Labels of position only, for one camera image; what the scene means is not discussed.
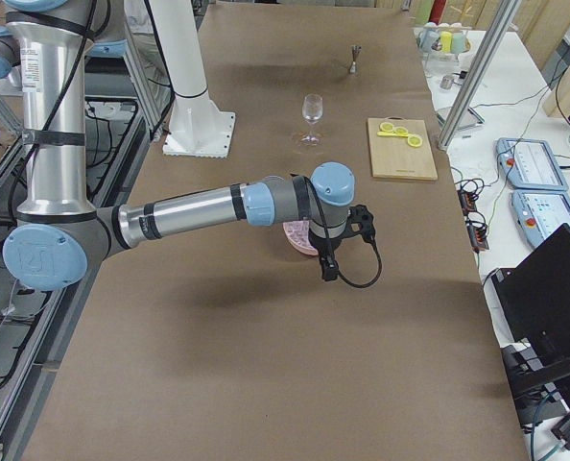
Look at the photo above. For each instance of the teach pendant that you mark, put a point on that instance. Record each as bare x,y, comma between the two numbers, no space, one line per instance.
529,164
540,212

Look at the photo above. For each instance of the grey-blue plastic cup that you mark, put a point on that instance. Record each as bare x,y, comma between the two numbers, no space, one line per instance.
427,39

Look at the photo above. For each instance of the steel double jigger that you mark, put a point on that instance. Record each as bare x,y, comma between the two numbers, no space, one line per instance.
355,52

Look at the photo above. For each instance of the yellow plastic cup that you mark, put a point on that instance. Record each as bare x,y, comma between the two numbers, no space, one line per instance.
445,41

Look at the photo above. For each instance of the clear wine glass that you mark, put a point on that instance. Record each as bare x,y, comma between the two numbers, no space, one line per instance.
312,111

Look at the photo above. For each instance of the lower teach pendant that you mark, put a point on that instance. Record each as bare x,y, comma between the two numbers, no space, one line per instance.
540,212

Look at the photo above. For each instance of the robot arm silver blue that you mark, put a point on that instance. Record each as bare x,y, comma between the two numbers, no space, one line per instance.
60,235

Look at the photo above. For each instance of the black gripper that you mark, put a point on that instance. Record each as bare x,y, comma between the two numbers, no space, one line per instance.
322,242

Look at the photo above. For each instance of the pink bowl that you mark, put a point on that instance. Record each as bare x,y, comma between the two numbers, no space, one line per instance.
297,233

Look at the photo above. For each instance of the green plastic cup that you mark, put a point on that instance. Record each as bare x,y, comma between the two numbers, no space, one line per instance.
458,42

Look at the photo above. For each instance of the upper teach pendant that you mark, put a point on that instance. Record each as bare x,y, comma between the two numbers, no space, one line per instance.
529,164

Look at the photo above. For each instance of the aluminium frame post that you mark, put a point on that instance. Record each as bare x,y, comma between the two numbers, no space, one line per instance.
491,41

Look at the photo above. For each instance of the bamboo cutting board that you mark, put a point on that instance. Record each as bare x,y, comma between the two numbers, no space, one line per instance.
393,158

